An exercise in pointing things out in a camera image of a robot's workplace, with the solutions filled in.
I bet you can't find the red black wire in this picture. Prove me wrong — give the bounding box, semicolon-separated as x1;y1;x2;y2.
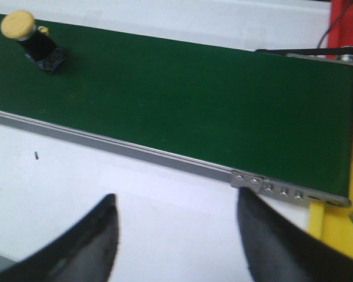
316;0;353;50

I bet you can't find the yellow plastic tray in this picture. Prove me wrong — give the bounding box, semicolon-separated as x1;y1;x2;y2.
307;152;353;258

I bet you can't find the green conveyor belt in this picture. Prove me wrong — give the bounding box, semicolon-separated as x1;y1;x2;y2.
0;12;353;198

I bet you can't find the grey conveyor support bracket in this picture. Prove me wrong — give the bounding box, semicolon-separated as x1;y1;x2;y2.
231;170;265;191

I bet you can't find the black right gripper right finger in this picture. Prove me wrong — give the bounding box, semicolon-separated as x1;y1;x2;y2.
237;187;353;281

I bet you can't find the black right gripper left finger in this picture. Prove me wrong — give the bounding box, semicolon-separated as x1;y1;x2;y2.
0;194;119;281

